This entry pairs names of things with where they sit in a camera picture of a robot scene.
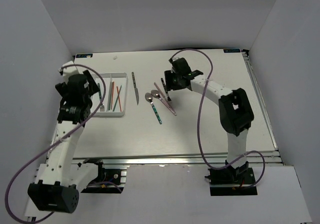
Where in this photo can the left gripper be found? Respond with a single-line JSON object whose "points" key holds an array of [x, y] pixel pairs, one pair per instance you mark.
{"points": [[93, 86]]}

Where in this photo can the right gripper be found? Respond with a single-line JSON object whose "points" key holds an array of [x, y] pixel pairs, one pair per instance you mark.
{"points": [[169, 86]]}

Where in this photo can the black handled fork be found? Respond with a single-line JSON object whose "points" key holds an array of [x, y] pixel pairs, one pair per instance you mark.
{"points": [[165, 90]]}

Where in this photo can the teal chopstick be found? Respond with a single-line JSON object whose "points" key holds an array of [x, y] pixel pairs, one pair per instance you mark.
{"points": [[116, 102], [109, 97]]}

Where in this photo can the teal handled fork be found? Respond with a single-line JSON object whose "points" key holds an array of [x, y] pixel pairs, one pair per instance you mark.
{"points": [[100, 94]]}

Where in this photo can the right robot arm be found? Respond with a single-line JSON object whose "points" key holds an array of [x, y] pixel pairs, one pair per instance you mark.
{"points": [[235, 112]]}

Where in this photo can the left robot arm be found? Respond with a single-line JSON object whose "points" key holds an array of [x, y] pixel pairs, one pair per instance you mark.
{"points": [[58, 188]]}

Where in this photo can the white divided plastic tray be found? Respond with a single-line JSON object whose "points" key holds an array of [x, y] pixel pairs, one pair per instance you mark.
{"points": [[119, 79]]}

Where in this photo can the left blue table label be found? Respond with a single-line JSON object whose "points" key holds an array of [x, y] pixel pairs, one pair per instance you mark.
{"points": [[84, 55]]}

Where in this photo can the blue table label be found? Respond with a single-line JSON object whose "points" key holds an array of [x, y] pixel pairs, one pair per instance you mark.
{"points": [[84, 55], [231, 50]]}

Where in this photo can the right blue table label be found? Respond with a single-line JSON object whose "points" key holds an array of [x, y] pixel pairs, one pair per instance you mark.
{"points": [[231, 50]]}

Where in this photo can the pink handled spoon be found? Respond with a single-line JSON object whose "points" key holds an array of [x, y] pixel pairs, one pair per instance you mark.
{"points": [[156, 94]]}

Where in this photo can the teal handled spoon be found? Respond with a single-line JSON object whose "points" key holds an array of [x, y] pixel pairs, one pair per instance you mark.
{"points": [[149, 98]]}

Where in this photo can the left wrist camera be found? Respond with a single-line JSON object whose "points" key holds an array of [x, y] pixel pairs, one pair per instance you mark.
{"points": [[68, 69]]}

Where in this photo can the black handled table knife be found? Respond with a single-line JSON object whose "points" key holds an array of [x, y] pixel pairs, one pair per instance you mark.
{"points": [[135, 88]]}

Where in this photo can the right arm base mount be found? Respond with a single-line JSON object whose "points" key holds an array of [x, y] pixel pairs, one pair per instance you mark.
{"points": [[222, 183]]}

